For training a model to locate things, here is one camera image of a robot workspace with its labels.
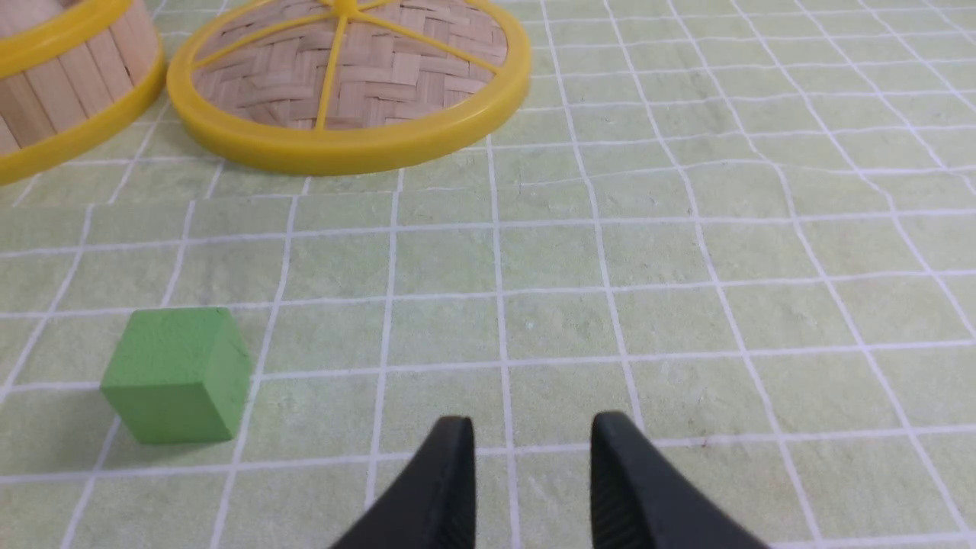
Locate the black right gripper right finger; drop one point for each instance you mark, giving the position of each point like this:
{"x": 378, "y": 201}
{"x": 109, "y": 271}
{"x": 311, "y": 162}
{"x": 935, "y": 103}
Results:
{"x": 638, "y": 499}

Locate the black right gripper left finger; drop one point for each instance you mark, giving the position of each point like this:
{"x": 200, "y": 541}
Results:
{"x": 433, "y": 502}

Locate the green cube block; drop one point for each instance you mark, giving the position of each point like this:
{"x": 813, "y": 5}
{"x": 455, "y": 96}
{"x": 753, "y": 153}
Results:
{"x": 179, "y": 376}

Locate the green checkered tablecloth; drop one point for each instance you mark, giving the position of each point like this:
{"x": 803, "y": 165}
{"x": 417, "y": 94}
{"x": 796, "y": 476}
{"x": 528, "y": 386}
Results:
{"x": 747, "y": 224}

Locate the woven bamboo steamer lid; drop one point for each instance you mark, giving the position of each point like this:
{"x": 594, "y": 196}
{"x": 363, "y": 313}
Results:
{"x": 338, "y": 88}

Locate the bamboo steamer basket yellow rim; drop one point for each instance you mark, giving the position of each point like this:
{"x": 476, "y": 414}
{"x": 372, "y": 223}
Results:
{"x": 73, "y": 74}

